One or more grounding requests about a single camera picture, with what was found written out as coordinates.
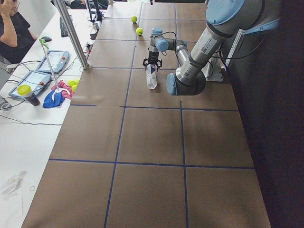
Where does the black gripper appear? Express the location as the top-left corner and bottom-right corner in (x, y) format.
(142, 50), (162, 72)

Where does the clear Wilson tennis ball can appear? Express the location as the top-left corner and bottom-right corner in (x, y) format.
(146, 64), (157, 89)

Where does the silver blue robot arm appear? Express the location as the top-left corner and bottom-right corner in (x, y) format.
(143, 0), (282, 95)

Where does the spare yellow tennis ball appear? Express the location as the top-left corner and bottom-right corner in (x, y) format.
(71, 85), (77, 92)
(67, 80), (76, 87)

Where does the small metal cup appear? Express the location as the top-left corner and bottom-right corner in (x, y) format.
(92, 22), (99, 30)

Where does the far blue teach pendant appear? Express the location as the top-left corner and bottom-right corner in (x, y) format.
(36, 50), (70, 74)

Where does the blue teach pendant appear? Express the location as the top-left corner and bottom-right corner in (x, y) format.
(36, 50), (70, 74)
(9, 70), (51, 99)

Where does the black keyboard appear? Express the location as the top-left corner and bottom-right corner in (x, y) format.
(59, 17), (68, 38)

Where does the blue and pink cloth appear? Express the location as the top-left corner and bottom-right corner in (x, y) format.
(42, 80), (74, 108)

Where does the black computer mouse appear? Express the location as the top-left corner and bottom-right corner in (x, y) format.
(41, 37), (52, 43)

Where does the metal rod with green clip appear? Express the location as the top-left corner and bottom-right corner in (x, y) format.
(38, 38), (61, 93)

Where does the near blue teach pendant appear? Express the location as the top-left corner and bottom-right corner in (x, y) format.
(9, 70), (51, 99)

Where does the dark bottle with yellow lid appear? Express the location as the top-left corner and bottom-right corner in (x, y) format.
(17, 85), (40, 106)

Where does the person in black shirt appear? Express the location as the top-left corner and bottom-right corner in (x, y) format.
(0, 0), (37, 64)

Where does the crumpled white tissue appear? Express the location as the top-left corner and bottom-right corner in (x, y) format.
(0, 171), (27, 196)

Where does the aluminium frame post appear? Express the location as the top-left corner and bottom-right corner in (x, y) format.
(53, 0), (89, 70)

